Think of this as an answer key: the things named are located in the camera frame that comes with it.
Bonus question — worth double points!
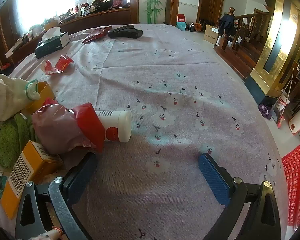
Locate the orange medicine box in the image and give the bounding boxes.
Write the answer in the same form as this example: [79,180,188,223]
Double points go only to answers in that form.
[0,141,62,219]

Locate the red gift boxes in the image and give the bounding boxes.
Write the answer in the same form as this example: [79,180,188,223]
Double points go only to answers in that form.
[177,14,186,22]

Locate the red torn wrapper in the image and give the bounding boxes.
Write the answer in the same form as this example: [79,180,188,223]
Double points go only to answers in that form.
[43,55,74,75]

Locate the yellow cardboard box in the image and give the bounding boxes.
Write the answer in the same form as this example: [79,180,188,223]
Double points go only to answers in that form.
[21,81,55,115]

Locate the green towel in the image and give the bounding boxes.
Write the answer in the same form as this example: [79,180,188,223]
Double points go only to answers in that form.
[0,113,40,170]

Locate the wooden door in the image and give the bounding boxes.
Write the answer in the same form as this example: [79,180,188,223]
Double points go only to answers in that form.
[197,0,224,27]

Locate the red maroon foil bag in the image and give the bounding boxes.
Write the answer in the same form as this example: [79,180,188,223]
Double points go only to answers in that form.
[32,102,106,154]

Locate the red plastic basket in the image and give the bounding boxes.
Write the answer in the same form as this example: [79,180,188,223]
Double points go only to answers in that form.
[282,145,300,229]

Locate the dark jacket on post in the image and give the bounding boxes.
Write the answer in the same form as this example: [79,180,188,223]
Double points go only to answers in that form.
[218,14,237,36]

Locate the wooden stair railing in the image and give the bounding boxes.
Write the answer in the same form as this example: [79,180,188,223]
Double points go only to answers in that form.
[215,7,271,58]

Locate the purple mop head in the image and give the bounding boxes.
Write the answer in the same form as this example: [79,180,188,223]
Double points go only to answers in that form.
[258,104,272,120]

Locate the black stapler gun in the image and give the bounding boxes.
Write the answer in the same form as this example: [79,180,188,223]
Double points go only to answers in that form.
[108,24,143,39]

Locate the teal gift bag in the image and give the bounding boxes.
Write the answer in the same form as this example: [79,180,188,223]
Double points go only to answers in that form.
[176,22,186,31]

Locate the cardboard box on floor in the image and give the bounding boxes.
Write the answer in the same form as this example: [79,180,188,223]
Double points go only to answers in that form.
[204,24,218,45]

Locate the dark red packet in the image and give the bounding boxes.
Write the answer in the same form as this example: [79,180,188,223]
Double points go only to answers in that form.
[82,26,113,44]

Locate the white spray bottle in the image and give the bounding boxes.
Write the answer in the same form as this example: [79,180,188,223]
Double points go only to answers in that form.
[95,111,132,142]

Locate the teal tissue box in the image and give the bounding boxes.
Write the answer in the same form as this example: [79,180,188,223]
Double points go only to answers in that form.
[34,27,70,59]

